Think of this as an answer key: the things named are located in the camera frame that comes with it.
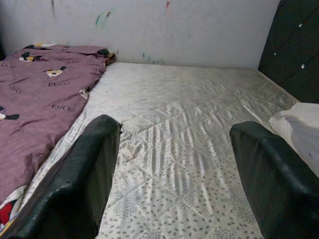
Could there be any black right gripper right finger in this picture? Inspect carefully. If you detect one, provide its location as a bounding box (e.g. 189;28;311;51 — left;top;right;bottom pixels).
229;120;319;239

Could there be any grey quilted mattress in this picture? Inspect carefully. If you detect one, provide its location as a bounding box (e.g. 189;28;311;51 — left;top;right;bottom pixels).
19;61;304;239

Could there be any purple cartoon print blanket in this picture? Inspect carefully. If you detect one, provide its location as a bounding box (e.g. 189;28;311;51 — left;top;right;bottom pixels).
0;43;118;226

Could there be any dark tufted headboard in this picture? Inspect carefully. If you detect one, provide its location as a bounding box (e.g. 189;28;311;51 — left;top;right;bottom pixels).
257;0;319;104

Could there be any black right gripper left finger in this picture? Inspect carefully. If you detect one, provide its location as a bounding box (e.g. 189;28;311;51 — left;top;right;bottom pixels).
6;114;124;239

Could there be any white pillow green tree print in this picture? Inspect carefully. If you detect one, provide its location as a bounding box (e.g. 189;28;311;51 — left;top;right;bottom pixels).
268;102;319;178

